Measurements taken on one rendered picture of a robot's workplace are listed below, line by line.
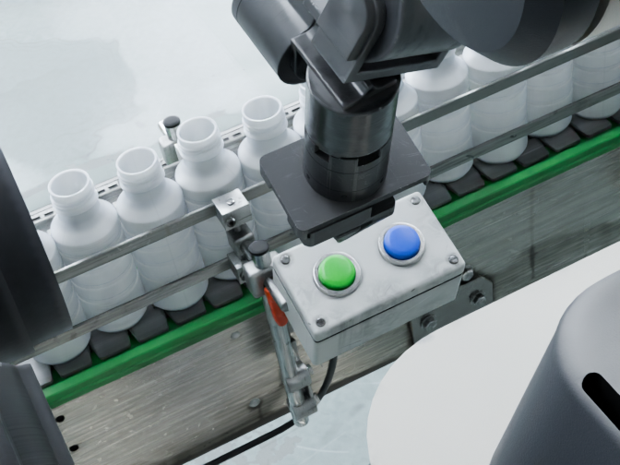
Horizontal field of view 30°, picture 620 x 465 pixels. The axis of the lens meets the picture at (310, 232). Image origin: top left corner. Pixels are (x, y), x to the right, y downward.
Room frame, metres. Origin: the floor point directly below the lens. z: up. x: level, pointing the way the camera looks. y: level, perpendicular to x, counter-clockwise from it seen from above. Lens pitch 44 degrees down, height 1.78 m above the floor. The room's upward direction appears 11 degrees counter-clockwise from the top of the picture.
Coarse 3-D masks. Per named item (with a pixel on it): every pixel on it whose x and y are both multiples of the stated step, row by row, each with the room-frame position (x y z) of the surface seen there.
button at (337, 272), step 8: (328, 256) 0.66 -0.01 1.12; (336, 256) 0.66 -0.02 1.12; (344, 256) 0.66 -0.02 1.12; (320, 264) 0.65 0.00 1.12; (328, 264) 0.65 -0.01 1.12; (336, 264) 0.65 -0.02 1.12; (344, 264) 0.65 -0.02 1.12; (352, 264) 0.65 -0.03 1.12; (320, 272) 0.65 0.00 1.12; (328, 272) 0.64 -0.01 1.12; (336, 272) 0.64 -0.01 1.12; (344, 272) 0.64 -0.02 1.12; (352, 272) 0.64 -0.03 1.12; (320, 280) 0.64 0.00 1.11; (328, 280) 0.64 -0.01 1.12; (336, 280) 0.64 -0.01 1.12; (344, 280) 0.64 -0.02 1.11; (352, 280) 0.64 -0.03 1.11; (328, 288) 0.64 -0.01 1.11; (336, 288) 0.63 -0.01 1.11; (344, 288) 0.64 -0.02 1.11
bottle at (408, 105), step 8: (400, 80) 0.84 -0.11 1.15; (400, 88) 0.84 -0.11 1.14; (408, 88) 0.85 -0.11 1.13; (400, 96) 0.84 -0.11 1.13; (408, 96) 0.84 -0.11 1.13; (416, 96) 0.84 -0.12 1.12; (400, 104) 0.83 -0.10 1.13; (408, 104) 0.83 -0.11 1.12; (416, 104) 0.84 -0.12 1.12; (400, 112) 0.83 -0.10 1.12; (408, 112) 0.83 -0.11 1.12; (416, 112) 0.84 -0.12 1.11; (400, 120) 0.82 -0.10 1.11; (416, 128) 0.83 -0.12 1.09; (416, 136) 0.83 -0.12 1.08; (416, 144) 0.83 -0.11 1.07; (400, 192) 0.82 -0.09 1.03; (408, 192) 0.82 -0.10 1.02
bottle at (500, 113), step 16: (464, 48) 0.90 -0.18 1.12; (480, 64) 0.87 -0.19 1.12; (496, 64) 0.86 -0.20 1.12; (480, 80) 0.87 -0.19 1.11; (496, 96) 0.86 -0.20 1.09; (512, 96) 0.86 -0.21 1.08; (480, 112) 0.87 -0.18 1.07; (496, 112) 0.86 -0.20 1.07; (512, 112) 0.86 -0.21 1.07; (480, 128) 0.87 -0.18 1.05; (496, 128) 0.86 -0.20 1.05; (512, 128) 0.86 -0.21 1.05; (512, 144) 0.86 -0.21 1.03; (480, 160) 0.87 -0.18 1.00; (496, 160) 0.86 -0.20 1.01; (512, 160) 0.86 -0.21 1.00
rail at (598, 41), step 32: (608, 32) 0.89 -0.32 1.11; (544, 64) 0.87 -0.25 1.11; (480, 96) 0.84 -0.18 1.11; (608, 96) 0.89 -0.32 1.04; (448, 160) 0.83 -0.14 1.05; (256, 192) 0.77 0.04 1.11; (192, 224) 0.75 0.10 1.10; (96, 256) 0.72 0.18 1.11; (160, 288) 0.74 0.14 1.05; (96, 320) 0.72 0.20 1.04
